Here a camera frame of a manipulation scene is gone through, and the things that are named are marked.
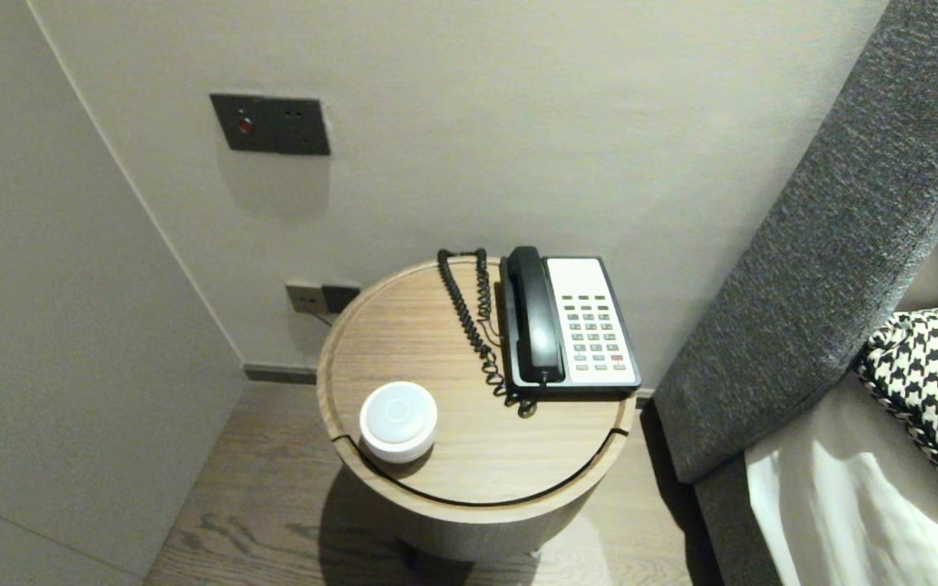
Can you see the round wooden nightstand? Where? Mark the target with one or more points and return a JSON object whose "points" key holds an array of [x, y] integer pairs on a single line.
{"points": [[436, 342]]}

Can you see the white round puck device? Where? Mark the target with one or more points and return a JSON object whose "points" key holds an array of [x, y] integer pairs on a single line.
{"points": [[398, 415]]}

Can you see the black telephone handset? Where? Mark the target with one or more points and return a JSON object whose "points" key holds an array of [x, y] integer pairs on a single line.
{"points": [[534, 317]]}

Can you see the beige bed duvet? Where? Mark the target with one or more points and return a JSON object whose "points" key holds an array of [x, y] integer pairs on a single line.
{"points": [[843, 505]]}

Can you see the black wall socket plate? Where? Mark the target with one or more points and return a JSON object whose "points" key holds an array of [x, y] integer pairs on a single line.
{"points": [[343, 298]]}

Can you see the grey fabric headboard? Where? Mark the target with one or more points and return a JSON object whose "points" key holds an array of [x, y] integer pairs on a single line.
{"points": [[827, 244]]}

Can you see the black and white desk telephone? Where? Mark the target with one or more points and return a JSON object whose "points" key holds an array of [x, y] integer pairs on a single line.
{"points": [[591, 325]]}

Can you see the dark wall switch panel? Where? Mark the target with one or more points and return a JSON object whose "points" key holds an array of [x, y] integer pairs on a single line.
{"points": [[269, 124]]}

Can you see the beige wall socket plate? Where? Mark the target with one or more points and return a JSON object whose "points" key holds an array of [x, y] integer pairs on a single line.
{"points": [[304, 298]]}

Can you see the grey fabric bed frame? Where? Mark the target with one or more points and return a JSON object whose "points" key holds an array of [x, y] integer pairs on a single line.
{"points": [[721, 529]]}

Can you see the dark skirting board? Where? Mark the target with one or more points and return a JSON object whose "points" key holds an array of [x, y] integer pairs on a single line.
{"points": [[278, 373]]}

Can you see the black white houndstooth pillow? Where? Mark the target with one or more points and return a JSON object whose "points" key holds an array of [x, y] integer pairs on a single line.
{"points": [[933, 382]]}

